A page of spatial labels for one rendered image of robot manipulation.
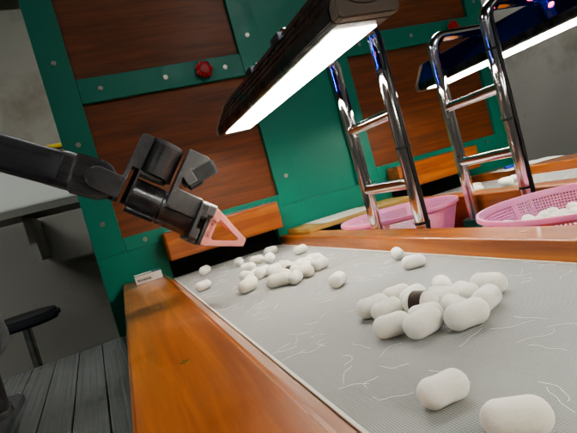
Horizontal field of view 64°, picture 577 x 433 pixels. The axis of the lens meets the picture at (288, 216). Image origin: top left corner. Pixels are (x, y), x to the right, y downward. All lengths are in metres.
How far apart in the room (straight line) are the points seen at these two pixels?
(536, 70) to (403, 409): 3.29
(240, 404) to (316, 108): 1.14
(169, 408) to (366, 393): 0.13
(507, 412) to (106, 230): 1.05
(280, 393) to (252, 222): 0.91
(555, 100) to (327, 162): 2.31
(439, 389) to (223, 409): 0.13
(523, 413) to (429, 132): 1.35
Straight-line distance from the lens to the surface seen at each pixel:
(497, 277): 0.47
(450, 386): 0.29
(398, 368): 0.36
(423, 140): 1.54
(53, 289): 3.09
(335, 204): 1.34
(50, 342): 3.13
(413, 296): 0.45
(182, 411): 0.33
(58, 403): 0.81
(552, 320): 0.40
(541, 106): 3.52
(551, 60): 3.46
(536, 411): 0.26
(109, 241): 1.21
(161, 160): 0.77
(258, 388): 0.32
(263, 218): 1.20
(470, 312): 0.40
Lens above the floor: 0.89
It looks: 3 degrees down
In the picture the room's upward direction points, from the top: 15 degrees counter-clockwise
